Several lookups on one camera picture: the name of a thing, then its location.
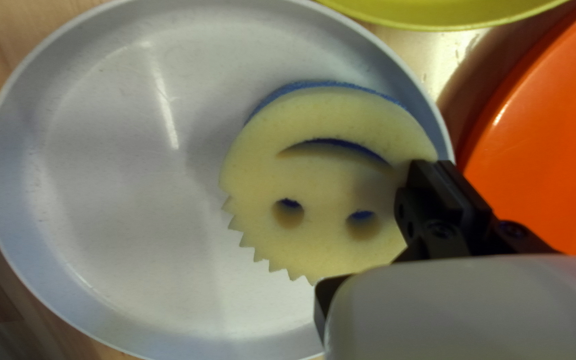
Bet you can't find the grey round plate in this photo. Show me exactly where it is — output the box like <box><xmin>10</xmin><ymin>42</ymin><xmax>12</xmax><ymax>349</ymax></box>
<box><xmin>0</xmin><ymin>0</ymin><xmax>456</xmax><ymax>360</ymax></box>

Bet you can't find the yellow smiling face sponge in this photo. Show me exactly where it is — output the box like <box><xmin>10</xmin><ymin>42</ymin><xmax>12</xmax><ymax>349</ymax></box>
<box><xmin>218</xmin><ymin>80</ymin><xmax>440</xmax><ymax>287</ymax></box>

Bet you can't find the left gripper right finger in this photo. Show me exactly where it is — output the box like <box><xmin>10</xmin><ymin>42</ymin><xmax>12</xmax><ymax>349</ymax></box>
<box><xmin>438</xmin><ymin>160</ymin><xmax>560</xmax><ymax>259</ymax></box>

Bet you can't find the orange round plate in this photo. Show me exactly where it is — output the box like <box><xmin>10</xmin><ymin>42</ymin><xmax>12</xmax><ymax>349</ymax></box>
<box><xmin>455</xmin><ymin>0</ymin><xmax>576</xmax><ymax>257</ymax></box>

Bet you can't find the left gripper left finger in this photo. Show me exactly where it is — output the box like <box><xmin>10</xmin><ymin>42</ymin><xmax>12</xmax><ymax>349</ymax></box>
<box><xmin>313</xmin><ymin>160</ymin><xmax>470</xmax><ymax>342</ymax></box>

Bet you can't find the yellow round plate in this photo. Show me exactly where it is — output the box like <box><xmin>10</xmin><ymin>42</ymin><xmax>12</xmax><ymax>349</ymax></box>
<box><xmin>315</xmin><ymin>0</ymin><xmax>574</xmax><ymax>32</ymax></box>

